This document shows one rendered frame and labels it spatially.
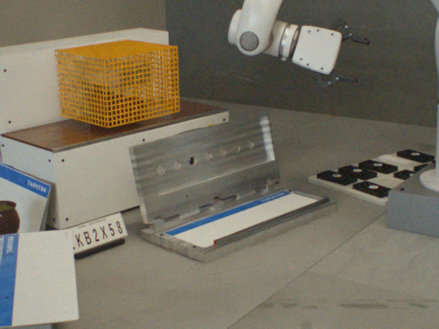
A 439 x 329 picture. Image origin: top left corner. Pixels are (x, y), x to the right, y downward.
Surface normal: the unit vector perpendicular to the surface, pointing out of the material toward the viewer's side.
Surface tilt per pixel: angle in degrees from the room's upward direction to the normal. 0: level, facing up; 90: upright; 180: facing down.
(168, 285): 0
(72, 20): 90
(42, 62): 90
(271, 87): 90
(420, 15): 90
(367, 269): 0
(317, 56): 76
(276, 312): 0
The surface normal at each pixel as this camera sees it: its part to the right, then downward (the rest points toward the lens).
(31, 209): -0.71, -0.16
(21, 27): 0.84, 0.14
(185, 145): 0.68, -0.04
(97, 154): 0.70, 0.19
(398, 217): -0.55, 0.25
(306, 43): -0.23, 0.01
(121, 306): -0.02, -0.96
